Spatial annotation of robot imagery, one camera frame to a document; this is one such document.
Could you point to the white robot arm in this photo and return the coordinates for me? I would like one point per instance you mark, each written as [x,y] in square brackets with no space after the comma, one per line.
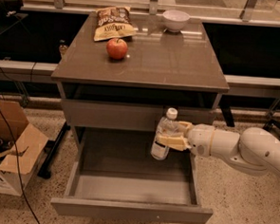
[255,151]

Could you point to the open grey middle drawer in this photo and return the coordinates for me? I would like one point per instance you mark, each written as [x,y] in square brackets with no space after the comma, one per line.
[114,176]

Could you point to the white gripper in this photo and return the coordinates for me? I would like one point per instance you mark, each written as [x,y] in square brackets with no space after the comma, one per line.
[199,139]

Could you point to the black bag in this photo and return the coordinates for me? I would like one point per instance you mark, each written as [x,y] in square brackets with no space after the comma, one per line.
[10,7]

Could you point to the black office chair base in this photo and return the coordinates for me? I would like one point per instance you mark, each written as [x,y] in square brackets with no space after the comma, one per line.
[270,123]

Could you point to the black table leg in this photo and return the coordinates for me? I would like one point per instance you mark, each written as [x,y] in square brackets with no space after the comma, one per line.
[51,148]

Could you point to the grey drawer cabinet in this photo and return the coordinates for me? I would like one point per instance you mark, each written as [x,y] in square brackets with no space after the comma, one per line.
[160,68]

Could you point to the cardboard box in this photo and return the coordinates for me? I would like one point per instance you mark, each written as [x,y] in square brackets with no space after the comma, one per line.
[21,145]

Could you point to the closed grey top drawer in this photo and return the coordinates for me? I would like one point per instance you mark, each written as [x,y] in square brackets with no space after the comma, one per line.
[119,116]

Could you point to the white bowl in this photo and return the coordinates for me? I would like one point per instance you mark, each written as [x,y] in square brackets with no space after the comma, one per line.
[175,20]

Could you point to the red apple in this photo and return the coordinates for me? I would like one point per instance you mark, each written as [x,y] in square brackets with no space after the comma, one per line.
[116,48]

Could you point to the chips bag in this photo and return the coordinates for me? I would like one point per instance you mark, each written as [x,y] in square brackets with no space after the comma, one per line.
[113,22]

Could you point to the clear plastic water bottle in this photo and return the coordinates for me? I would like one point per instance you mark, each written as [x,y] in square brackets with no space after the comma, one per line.
[166,127]

